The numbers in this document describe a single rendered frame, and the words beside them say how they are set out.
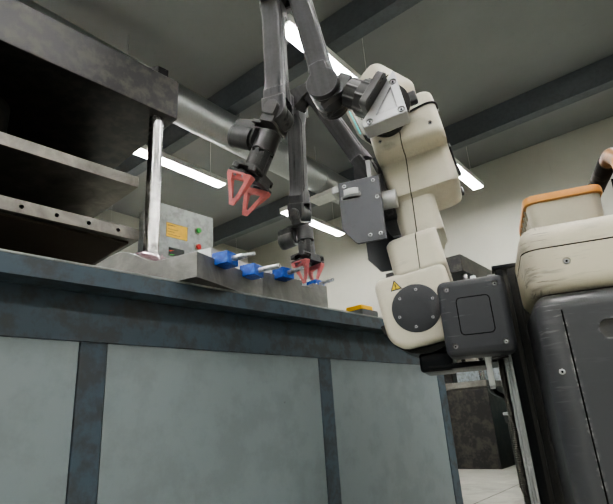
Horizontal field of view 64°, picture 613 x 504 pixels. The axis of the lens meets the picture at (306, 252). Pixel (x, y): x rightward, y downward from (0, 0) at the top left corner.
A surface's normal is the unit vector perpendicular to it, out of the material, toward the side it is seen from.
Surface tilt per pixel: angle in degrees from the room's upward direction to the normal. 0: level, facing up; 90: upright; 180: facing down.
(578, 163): 90
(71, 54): 90
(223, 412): 90
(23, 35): 90
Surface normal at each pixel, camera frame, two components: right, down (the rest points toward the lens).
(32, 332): 0.73, -0.27
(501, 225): -0.64, -0.22
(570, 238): -0.35, -0.29
